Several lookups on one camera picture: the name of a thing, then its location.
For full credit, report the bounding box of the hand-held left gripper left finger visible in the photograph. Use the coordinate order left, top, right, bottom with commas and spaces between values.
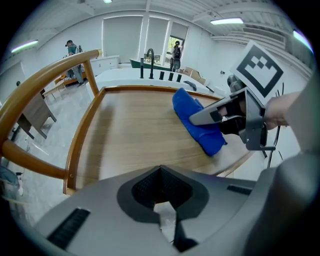
34, 164, 181, 256

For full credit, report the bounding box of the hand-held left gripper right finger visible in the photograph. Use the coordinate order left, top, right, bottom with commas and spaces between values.
160, 164, 257, 256

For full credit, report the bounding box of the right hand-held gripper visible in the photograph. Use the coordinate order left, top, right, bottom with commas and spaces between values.
188, 40, 285, 152

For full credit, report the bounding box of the blue cloth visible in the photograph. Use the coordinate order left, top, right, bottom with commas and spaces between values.
172, 87, 228, 158

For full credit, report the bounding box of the white drawer cabinet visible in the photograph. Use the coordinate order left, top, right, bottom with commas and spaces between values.
89, 54, 121, 76

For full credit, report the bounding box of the person's right hand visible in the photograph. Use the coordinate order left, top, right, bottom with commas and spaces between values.
264, 91, 303, 131

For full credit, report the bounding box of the open cardboard box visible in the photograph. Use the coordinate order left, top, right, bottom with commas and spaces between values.
177, 66, 207, 85

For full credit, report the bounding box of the black curved faucet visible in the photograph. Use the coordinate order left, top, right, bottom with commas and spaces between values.
146, 48, 156, 80

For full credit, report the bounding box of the green bathtub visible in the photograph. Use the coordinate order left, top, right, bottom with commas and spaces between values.
129, 58, 173, 72

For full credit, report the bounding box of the short white roller blind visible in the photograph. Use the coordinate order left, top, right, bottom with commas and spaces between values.
170, 21, 189, 39

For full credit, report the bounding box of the white rectangular bathtub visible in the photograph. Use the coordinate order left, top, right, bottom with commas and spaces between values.
86, 67, 215, 97

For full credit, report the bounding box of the medium white roller blind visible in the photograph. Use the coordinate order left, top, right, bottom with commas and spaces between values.
145, 16, 171, 55

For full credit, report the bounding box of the white air vent grille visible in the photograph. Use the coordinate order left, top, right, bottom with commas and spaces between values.
241, 26, 286, 43

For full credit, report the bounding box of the wide white roller blind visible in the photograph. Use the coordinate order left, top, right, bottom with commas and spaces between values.
101, 16, 144, 58

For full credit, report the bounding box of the wooden bench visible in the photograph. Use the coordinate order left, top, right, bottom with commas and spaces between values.
42, 72, 89, 101

